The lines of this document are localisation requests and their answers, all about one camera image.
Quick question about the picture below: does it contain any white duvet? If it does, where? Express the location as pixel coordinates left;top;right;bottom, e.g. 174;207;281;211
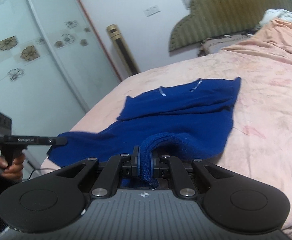
260;9;292;25

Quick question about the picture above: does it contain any person's left hand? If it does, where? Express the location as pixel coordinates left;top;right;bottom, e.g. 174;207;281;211
0;154;25;182

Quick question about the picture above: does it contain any olive padded headboard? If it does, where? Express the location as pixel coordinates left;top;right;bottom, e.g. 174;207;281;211
169;0;292;53

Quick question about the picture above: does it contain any black cable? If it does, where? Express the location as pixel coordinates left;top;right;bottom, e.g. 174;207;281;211
23;169;48;180

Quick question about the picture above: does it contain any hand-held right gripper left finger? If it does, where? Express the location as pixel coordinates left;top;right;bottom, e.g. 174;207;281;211
58;145;140;198

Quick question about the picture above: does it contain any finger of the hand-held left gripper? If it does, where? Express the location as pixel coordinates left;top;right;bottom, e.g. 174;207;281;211
49;135;68;145

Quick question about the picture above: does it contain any flower-print wardrobe sliding door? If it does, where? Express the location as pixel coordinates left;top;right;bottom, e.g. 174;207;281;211
0;0;121;155

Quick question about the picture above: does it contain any gold tower fan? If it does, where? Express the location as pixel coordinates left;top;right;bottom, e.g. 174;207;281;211
106;24;140;77

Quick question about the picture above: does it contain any blue beaded sweater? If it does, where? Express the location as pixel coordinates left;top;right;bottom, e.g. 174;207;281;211
47;77;241;188

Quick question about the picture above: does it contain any pink blanket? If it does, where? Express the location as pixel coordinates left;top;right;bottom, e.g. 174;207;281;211
40;19;292;237

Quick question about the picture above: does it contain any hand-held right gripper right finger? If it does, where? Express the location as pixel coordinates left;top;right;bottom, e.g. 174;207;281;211
150;151;231;199

